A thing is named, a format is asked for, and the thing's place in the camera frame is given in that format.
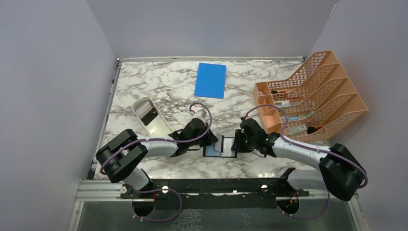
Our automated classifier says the blue flat board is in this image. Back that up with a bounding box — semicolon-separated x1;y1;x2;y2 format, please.
194;63;227;99

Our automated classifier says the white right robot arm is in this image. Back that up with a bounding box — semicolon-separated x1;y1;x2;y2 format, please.
231;118;368;201

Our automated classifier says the peach plastic file organizer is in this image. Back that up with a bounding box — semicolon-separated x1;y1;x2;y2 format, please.
252;51;368;143

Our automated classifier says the black leather card holder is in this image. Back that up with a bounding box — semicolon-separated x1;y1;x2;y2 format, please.
203;134;237;158

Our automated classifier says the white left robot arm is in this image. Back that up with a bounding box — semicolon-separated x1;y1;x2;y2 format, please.
95;118;219;198

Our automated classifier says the white oblong plastic tray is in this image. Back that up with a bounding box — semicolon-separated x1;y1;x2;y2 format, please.
131;97;174;137

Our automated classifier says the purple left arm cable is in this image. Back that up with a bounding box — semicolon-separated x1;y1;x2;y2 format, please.
100;103;213;223

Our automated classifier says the grey credit card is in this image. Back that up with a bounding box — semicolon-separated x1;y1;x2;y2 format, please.
215;133;224;153

